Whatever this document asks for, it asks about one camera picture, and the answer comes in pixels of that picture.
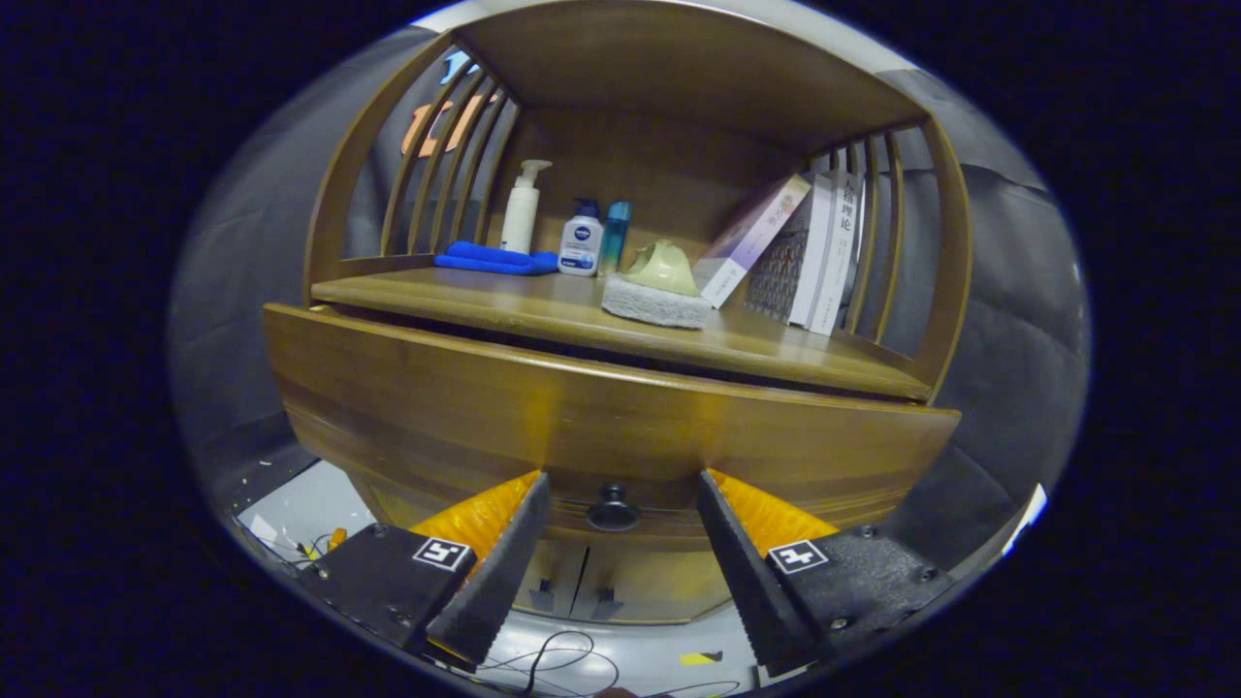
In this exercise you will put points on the wooden countertop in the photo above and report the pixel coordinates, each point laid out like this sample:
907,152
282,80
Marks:
795,349

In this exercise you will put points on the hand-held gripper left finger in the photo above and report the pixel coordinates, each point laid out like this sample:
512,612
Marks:
499,582

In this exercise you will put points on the white pump bottle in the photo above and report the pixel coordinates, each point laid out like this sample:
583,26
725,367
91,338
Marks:
521,218

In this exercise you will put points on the yellow tape strip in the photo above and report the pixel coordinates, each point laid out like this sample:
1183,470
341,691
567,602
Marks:
700,658

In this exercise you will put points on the small orange connector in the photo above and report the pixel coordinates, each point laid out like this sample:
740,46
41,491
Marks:
336,539

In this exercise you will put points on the wooden drawer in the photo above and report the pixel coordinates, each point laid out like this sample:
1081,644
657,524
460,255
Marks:
485,417

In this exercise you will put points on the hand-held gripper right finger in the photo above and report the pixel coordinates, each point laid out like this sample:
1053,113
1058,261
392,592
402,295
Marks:
751,582

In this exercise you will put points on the white bottle with blue cap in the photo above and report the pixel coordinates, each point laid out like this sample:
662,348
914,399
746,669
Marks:
580,247

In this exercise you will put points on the purple book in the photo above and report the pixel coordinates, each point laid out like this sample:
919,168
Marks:
747,247

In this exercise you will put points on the white book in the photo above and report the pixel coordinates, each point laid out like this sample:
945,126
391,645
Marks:
842,262

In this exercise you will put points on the patterned cover book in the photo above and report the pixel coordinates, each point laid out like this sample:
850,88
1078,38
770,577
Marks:
780,276

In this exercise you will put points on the white equipment case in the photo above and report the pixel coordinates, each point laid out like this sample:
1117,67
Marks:
1030,514

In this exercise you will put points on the wooden cabinet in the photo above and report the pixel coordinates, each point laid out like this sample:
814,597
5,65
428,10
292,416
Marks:
679,58

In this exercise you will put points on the clear blue bottle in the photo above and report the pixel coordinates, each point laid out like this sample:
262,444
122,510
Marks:
614,233

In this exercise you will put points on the blue folded cloth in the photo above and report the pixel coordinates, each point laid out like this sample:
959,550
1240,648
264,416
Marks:
485,257

